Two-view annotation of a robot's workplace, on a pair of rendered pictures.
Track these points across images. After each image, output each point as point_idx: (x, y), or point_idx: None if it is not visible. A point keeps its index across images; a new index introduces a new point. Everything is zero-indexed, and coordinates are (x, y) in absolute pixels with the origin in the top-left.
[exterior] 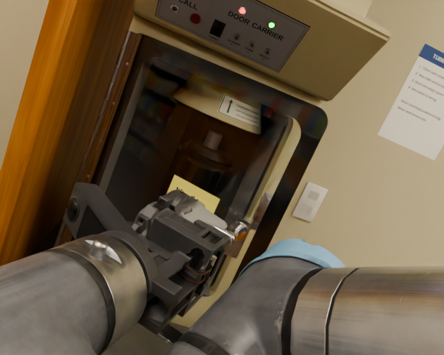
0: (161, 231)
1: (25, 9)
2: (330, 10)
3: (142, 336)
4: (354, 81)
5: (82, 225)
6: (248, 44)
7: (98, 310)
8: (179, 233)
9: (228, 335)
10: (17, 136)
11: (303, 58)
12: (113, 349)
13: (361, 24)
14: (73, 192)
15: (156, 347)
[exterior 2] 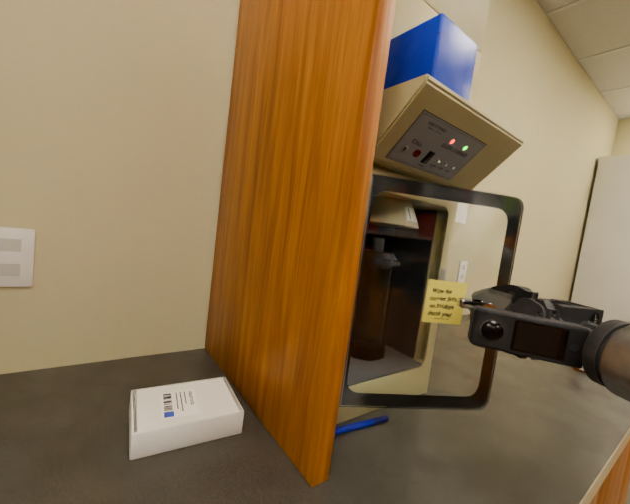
0: (569, 313)
1: (104, 172)
2: (503, 132)
3: (412, 420)
4: None
5: (517, 337)
6: (442, 164)
7: None
8: (581, 309)
9: None
10: (343, 298)
11: (470, 166)
12: (419, 442)
13: (514, 137)
14: (481, 318)
15: (427, 422)
